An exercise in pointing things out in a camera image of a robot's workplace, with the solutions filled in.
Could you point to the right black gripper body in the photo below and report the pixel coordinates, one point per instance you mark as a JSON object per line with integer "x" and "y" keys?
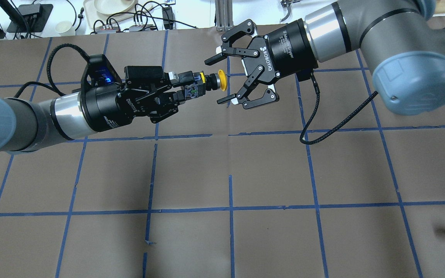
{"x": 287, "y": 45}

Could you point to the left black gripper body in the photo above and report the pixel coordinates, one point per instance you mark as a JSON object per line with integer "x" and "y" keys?
{"x": 101, "y": 108}

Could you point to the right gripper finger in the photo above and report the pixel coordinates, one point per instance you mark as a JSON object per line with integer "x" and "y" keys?
{"x": 233, "y": 99}
{"x": 222, "y": 52}

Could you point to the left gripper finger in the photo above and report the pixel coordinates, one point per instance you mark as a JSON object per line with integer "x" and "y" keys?
{"x": 182, "y": 79}
{"x": 185, "y": 94}

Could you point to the yellow push button switch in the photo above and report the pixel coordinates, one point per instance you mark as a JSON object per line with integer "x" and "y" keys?
{"x": 209, "y": 82}

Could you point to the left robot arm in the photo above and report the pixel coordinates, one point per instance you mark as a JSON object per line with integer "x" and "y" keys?
{"x": 26, "y": 126}

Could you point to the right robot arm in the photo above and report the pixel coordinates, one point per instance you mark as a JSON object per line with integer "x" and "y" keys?
{"x": 405, "y": 56}

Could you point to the black power adapter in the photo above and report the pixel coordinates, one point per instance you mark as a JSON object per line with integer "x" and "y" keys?
{"x": 168, "y": 17}

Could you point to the beige tray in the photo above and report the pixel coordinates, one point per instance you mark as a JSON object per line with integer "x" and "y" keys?
{"x": 91, "y": 14}

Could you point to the beige plate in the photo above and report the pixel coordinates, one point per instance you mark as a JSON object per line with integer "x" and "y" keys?
{"x": 109, "y": 7}

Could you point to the white paper cup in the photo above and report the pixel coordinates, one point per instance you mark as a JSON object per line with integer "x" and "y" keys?
{"x": 65, "y": 28}

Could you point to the aluminium frame post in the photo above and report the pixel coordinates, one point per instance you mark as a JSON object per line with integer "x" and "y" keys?
{"x": 224, "y": 15}

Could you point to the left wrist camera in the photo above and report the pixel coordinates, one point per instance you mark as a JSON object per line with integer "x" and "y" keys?
{"x": 98, "y": 72}

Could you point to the usb hub with cables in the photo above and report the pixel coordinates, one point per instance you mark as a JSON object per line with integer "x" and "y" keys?
{"x": 100, "y": 27}

